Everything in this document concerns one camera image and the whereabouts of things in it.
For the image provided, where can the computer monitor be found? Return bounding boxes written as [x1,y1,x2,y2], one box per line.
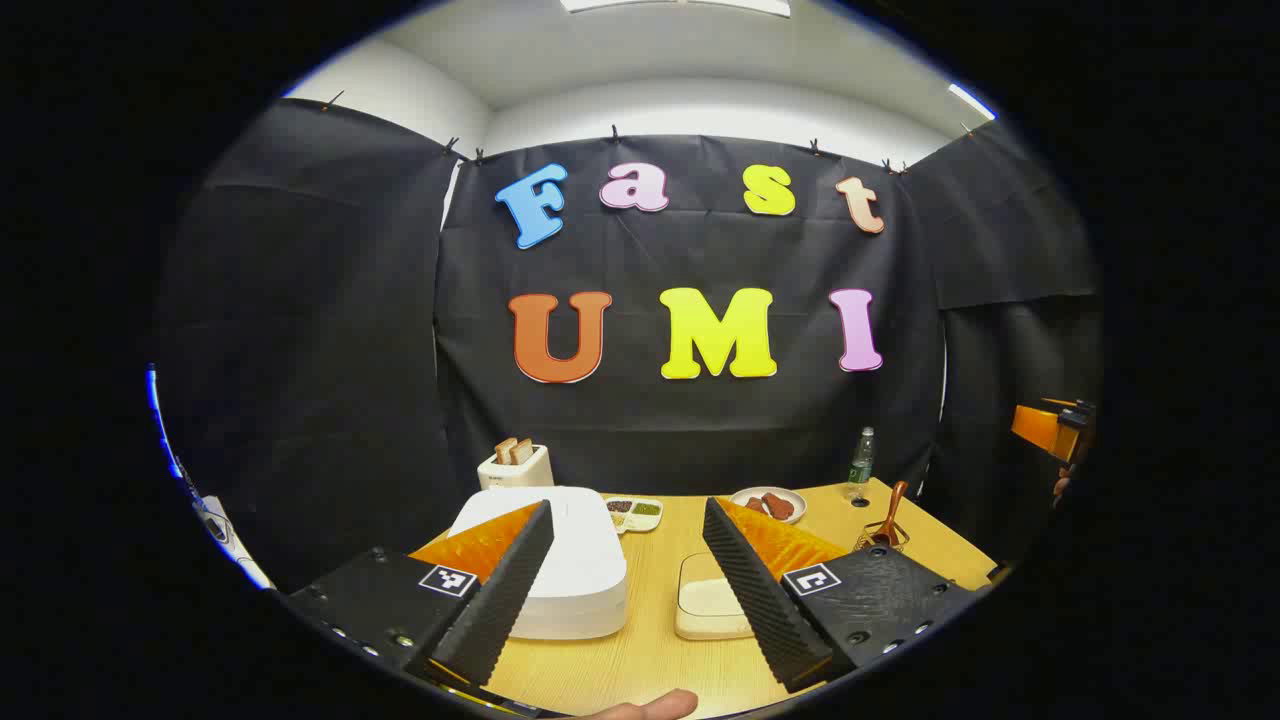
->
[146,365,191,481]

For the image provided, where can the brown wooden spoon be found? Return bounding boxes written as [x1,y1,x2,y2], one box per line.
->
[870,480,911,549]

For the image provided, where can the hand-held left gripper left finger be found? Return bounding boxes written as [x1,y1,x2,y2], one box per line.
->
[285,500,556,691]

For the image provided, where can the white round plate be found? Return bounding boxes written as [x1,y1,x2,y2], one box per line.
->
[728,486,807,525]

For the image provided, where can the white side desk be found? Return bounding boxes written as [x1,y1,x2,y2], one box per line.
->
[192,493,274,591]

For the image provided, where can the white toaster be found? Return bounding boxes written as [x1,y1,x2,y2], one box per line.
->
[477,445,554,491]

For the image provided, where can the white rice cooker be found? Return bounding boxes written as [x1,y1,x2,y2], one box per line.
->
[448,487,629,641]

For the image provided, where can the wire chopstick holder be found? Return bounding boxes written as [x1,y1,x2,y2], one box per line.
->
[855,520,911,554]

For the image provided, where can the clear rice container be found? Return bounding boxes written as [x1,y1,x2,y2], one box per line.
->
[675,552,758,641]

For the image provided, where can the clear plastic water bottle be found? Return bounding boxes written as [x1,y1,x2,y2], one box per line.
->
[848,427,877,501]

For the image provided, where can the black backdrop cloth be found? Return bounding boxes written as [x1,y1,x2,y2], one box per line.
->
[160,95,1101,591]

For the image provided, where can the white divided condiment tray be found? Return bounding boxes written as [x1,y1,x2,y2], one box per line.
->
[603,497,664,534]

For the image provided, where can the white rice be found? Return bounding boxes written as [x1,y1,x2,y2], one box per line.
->
[682,578,746,616]

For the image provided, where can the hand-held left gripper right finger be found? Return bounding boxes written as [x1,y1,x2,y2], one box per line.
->
[702,497,986,694]

